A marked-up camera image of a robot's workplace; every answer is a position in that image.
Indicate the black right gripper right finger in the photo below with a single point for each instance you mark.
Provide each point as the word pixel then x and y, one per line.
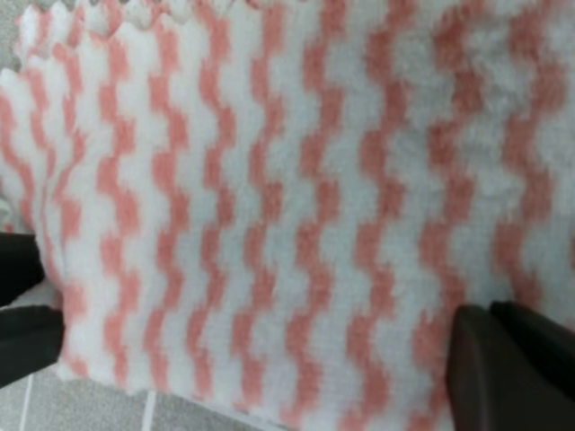
pixel 509 368

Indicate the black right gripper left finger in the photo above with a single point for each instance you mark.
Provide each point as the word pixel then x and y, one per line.
pixel 31 334

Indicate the pink white wavy striped towel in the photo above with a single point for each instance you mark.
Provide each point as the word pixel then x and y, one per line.
pixel 277 206

